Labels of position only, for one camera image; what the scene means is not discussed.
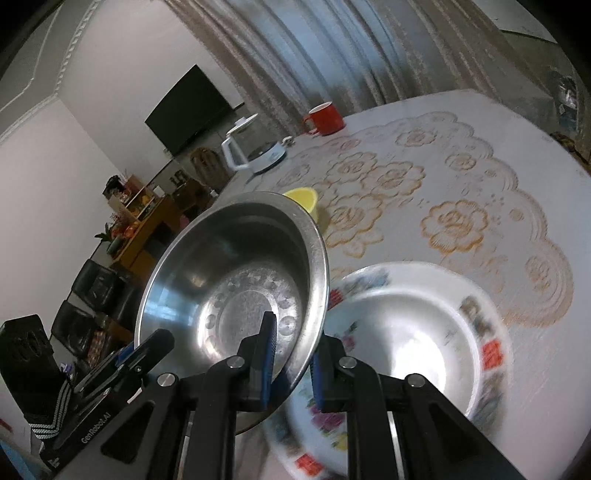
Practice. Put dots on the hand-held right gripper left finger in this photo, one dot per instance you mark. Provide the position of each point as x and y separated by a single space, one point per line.
268 364

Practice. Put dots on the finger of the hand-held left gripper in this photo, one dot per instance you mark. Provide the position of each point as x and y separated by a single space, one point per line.
154 344
99 374

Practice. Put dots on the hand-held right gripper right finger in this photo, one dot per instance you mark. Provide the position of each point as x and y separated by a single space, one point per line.
318 383

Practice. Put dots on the stainless steel bowl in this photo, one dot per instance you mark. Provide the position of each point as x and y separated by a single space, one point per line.
221 258

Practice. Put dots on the white plate with patterned rim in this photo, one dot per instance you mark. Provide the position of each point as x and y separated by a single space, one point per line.
415 332

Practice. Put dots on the yellow bowl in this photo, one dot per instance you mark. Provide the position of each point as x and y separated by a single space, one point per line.
302 196

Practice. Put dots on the person's left forearm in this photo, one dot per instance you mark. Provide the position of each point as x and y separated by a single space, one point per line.
51 410

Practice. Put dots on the black leather chair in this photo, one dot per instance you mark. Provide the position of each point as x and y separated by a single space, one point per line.
78 330
101 288

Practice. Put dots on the wooden side cabinet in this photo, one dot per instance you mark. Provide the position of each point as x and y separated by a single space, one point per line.
147 240

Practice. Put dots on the wooden desktop shelf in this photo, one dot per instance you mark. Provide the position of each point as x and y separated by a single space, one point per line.
131 196

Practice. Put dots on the dark small cabinet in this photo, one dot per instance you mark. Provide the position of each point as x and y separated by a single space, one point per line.
191 196

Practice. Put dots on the carved wooden chair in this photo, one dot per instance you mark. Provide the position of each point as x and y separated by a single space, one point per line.
207 166

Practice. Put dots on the white electric kettle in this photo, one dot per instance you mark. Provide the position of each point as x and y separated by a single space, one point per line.
263 154

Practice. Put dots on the lace table mat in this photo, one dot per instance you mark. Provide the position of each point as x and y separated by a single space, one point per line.
415 184

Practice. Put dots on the red mug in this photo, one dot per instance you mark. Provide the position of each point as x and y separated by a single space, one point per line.
328 121

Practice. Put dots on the beige window curtain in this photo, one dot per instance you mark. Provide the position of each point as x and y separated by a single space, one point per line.
300 46

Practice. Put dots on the black wall television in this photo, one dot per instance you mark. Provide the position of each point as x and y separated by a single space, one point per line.
189 108

